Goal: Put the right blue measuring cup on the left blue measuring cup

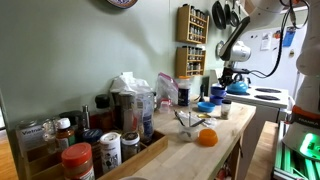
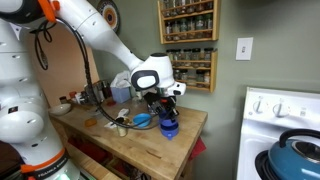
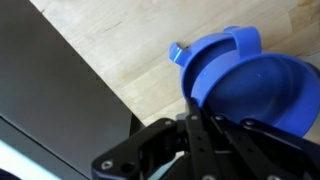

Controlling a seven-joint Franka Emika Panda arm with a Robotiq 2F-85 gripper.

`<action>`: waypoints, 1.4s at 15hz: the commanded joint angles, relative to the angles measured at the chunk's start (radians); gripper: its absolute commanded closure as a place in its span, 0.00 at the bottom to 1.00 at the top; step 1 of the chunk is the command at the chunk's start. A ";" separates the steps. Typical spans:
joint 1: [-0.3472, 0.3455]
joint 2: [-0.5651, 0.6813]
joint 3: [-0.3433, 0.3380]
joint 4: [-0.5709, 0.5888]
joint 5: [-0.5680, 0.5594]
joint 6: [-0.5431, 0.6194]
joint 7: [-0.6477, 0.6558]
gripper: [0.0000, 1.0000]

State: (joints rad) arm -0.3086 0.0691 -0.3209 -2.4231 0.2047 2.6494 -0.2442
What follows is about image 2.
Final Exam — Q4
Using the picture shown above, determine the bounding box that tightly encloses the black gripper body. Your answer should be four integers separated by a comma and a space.
157, 95, 178, 114

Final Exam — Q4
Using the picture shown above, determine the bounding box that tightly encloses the light blue bowl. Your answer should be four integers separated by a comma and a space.
132, 113, 153, 129

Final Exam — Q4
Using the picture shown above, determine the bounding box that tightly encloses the red cloth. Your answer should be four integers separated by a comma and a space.
188, 136, 208, 161

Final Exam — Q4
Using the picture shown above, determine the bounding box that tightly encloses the small glass spice jar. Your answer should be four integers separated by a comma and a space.
115, 116, 129, 138

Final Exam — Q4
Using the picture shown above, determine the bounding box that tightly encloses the white plastic bag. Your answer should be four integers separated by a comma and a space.
110, 70, 133, 90

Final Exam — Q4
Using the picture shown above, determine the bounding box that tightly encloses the short wooden spice rack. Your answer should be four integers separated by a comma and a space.
165, 49, 219, 94

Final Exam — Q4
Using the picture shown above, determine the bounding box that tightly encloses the dark glass bottle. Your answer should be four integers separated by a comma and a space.
101, 79, 113, 99

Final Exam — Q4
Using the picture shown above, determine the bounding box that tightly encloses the clear glass bowl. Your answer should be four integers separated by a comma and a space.
86, 106, 103, 117

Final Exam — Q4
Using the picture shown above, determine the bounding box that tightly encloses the glass metal french press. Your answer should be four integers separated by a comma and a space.
84, 83, 103, 105

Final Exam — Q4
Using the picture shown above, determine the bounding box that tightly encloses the white stove knob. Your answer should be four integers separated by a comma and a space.
252, 98, 266, 115
272, 101, 290, 118

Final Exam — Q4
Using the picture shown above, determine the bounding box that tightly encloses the white spice container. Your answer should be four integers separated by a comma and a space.
74, 92, 84, 105

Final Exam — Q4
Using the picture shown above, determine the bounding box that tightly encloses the tall wooden spice rack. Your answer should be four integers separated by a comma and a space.
157, 0, 221, 45

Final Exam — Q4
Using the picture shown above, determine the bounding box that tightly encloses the black stove burner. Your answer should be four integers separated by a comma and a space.
254, 149, 272, 174

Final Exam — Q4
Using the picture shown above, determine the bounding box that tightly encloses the white bowl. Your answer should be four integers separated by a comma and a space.
49, 103, 73, 117

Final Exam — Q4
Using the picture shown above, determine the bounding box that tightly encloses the white stove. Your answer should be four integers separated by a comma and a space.
236, 87, 320, 180

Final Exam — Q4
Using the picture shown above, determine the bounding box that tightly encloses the blue kettle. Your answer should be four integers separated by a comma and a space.
267, 128, 320, 180

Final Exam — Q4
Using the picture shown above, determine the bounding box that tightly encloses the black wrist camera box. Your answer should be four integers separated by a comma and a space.
144, 92, 161, 116

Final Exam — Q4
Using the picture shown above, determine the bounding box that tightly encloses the white light switch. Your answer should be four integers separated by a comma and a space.
235, 36, 254, 62

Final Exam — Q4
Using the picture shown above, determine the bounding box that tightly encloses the decorative wall plate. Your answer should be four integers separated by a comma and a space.
96, 0, 121, 34

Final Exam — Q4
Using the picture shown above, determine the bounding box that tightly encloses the orange cable clamp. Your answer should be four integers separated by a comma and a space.
38, 0, 61, 23

